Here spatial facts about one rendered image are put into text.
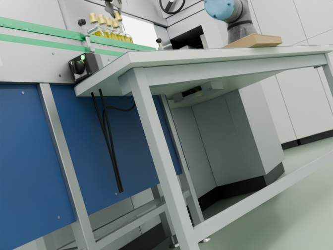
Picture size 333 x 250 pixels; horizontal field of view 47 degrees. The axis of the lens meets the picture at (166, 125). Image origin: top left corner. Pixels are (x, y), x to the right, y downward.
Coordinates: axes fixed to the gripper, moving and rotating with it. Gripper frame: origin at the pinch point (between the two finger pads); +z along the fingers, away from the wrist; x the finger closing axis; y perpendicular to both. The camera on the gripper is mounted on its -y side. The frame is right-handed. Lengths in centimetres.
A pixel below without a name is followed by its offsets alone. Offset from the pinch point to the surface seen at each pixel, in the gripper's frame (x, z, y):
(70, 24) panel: -9.2, 4.3, 26.2
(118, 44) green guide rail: 17.1, 26.3, 30.0
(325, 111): 8, 84, -368
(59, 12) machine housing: -11.9, -2.8, 28.5
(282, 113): -44, 70, -363
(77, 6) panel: -10.0, -6.5, 17.3
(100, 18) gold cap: 3.2, 6.2, 18.5
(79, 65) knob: 29, 41, 69
